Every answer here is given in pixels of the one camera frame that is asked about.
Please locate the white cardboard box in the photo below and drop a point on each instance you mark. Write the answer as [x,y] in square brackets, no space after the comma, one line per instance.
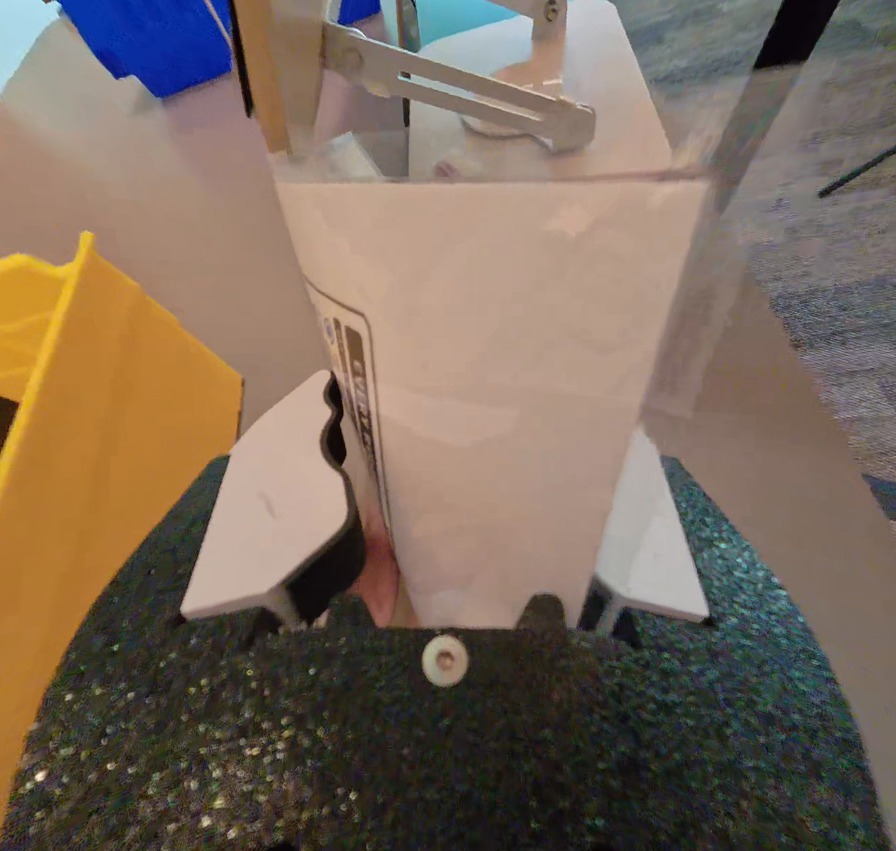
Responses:
[504,375]

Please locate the yellow plastic bin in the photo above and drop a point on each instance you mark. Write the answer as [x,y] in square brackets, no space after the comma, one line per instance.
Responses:
[105,445]

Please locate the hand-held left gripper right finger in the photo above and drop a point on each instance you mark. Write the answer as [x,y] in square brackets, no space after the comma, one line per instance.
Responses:
[658,557]

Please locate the person's left hand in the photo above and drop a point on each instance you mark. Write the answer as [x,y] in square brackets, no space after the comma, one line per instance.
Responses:
[381,571]

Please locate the wooden framed board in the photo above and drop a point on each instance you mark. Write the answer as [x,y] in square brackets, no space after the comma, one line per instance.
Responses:
[259,46]

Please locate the blue plastic bin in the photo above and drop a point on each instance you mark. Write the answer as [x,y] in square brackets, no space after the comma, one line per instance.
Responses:
[140,18]

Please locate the black desk leg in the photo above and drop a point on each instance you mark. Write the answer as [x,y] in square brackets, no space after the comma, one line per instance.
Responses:
[805,11]

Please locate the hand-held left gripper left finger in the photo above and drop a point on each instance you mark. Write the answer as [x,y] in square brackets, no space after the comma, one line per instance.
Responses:
[273,515]

